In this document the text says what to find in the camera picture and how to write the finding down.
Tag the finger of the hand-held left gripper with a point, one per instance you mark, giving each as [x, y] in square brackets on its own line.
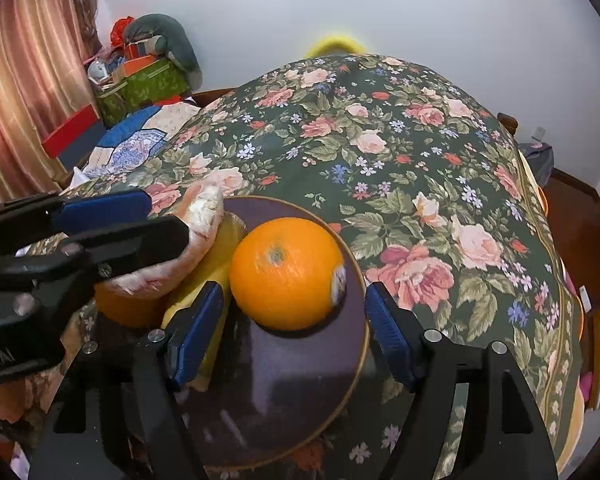
[105, 211]
[130, 254]

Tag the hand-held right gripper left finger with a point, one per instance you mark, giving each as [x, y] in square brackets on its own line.
[196, 336]

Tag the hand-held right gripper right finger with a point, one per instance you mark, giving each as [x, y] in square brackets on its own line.
[391, 336]

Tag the pink plastic item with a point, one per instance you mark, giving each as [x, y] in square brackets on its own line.
[200, 232]

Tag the dark round plate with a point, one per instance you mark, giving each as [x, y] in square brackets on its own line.
[280, 375]

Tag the large orange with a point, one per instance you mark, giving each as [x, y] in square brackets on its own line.
[287, 273]

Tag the small orange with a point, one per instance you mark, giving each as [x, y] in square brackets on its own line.
[125, 306]

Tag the yellow banana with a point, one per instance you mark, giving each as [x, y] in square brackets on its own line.
[215, 272]

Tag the blue and white quilt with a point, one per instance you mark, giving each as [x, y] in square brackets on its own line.
[140, 137]

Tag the red and blue board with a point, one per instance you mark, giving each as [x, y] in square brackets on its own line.
[72, 132]

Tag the green patterned storage box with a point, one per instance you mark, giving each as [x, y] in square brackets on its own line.
[142, 85]

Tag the pink striped curtain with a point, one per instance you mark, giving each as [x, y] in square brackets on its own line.
[35, 75]

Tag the floral blanket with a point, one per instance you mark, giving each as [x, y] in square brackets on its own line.
[405, 170]

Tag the grey plush cushion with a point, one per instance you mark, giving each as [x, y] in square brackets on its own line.
[176, 40]

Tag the yellow pillow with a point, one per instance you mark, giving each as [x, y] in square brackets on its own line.
[334, 45]

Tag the wooden bed frame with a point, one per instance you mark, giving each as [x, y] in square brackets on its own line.
[509, 125]

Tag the wall socket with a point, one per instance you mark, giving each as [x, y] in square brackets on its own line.
[538, 133]

